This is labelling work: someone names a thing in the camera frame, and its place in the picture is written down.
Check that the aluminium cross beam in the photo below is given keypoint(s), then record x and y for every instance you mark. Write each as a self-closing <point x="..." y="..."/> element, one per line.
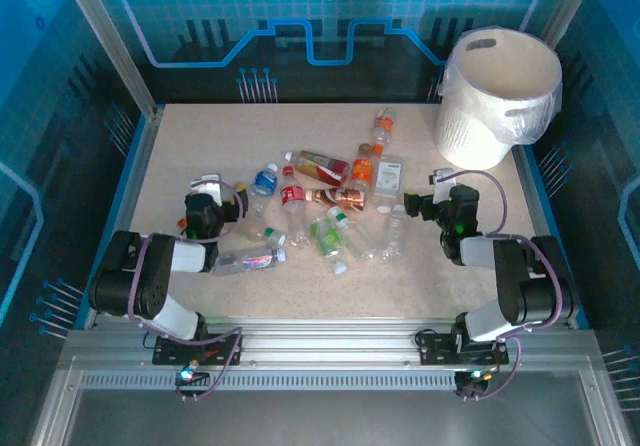
<point x="325" y="341"/>

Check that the copper brown label bottle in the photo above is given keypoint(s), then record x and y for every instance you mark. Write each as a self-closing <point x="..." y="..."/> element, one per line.
<point x="340" y="198"/>

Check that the blue label water bottle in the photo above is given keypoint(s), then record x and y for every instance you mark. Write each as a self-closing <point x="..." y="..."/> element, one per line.
<point x="264" y="181"/>

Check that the clear plastic bin liner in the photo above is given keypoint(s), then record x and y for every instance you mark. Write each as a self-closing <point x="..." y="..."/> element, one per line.
<point x="530" y="116"/>

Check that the aluminium frame post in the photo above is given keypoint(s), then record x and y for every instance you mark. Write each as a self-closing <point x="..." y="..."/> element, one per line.
<point x="567" y="3"/>
<point x="116" y="48"/>

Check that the brushed steel panel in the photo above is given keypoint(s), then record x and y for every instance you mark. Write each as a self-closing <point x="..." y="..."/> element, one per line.
<point x="325" y="416"/>

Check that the aluminium table side rail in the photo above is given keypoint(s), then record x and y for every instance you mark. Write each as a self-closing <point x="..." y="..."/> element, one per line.
<point x="532" y="186"/>
<point x="137" y="166"/>

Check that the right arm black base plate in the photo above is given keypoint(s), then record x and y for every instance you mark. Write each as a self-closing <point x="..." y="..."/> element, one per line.
<point x="435" y="348"/>

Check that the red label cola bottle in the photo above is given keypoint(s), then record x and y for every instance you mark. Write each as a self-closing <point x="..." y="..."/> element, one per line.
<point x="290" y="196"/>

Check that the red yellow juice bottle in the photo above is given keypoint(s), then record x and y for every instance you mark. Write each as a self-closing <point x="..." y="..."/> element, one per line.
<point x="320" y="166"/>

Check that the brown-capped orange label bottle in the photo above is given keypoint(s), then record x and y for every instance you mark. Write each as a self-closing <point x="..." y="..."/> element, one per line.
<point x="361" y="171"/>

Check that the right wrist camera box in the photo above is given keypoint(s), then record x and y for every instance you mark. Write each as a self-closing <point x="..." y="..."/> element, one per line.
<point x="444" y="186"/>

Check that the yellow-capped clear bottle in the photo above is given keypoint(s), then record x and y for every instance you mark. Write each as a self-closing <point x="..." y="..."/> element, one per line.
<point x="240" y="185"/>

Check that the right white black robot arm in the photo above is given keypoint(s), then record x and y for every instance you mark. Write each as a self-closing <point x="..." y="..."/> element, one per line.
<point x="475" y="251"/>

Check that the plain clear plastic bottle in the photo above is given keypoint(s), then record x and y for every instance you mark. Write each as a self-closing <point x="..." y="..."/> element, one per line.
<point x="395" y="231"/>

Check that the green label clear bottle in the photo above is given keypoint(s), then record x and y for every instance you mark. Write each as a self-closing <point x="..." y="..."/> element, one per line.
<point x="327" y="238"/>

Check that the bottle white green label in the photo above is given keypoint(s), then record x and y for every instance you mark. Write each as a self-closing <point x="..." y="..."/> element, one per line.
<point x="389" y="176"/>

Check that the small lit circuit board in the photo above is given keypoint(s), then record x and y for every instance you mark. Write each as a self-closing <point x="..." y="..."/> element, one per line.
<point x="472" y="375"/>
<point x="187" y="373"/>

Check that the green-capped clear bottle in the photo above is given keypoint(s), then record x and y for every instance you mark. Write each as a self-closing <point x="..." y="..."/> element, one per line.
<point x="360" y="243"/>

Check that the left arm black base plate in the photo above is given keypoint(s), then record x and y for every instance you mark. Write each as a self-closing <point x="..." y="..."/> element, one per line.
<point x="170" y="353"/>

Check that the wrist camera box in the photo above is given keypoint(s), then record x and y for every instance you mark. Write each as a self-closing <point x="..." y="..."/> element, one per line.
<point x="444" y="186"/>
<point x="212" y="186"/>

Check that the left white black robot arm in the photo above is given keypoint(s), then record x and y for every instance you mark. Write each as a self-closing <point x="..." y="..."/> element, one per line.
<point x="187" y="256"/>

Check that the purple label clear bottle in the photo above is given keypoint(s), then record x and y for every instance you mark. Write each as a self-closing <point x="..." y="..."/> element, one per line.
<point x="250" y="261"/>

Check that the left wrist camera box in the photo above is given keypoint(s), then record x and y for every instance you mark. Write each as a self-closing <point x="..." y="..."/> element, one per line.
<point x="212" y="186"/>

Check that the orange-capped orange label bottle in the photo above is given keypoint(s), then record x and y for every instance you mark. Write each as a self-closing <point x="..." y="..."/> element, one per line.
<point x="384" y="125"/>

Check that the white plastic bin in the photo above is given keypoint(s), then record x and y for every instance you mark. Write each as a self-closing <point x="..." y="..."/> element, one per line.
<point x="470" y="136"/>

